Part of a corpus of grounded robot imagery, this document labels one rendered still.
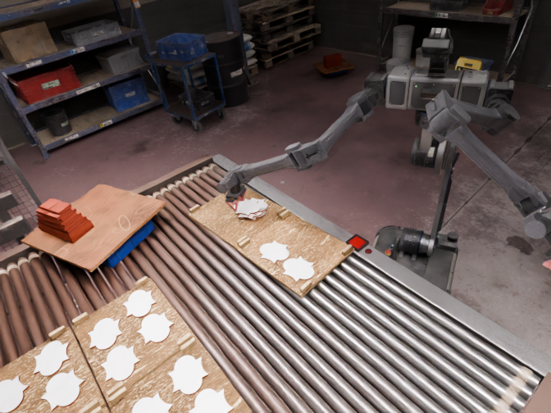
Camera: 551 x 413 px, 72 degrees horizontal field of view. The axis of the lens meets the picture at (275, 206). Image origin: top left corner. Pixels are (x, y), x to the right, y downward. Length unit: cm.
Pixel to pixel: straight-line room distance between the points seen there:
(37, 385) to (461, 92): 197
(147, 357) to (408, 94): 151
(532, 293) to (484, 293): 29
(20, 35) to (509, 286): 533
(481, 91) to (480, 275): 157
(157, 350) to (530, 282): 244
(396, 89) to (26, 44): 447
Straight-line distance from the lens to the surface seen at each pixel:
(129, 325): 167
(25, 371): 177
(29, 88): 545
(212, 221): 197
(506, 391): 147
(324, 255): 170
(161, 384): 148
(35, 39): 549
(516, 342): 159
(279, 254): 171
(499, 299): 293
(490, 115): 158
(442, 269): 266
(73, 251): 196
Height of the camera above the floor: 217
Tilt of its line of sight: 38 degrees down
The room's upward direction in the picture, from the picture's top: 8 degrees counter-clockwise
